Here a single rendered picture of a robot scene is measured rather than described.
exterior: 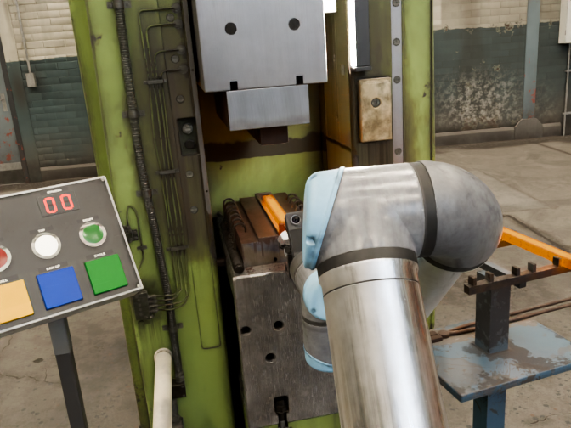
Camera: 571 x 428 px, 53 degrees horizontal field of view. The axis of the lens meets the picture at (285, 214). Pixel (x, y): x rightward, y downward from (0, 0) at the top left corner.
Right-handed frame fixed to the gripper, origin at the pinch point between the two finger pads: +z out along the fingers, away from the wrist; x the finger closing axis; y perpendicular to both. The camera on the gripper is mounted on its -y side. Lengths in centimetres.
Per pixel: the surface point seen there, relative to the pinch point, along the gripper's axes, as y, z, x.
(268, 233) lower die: 2.1, 5.7, -4.7
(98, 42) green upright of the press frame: -49, 18, -41
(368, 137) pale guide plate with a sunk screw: -18.5, 15.3, 26.5
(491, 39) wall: -23, 555, 378
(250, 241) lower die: 3.1, 3.9, -10.0
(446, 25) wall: -44, 562, 319
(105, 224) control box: -9.1, -6.2, -43.3
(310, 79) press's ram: -36.6, 3.6, 8.1
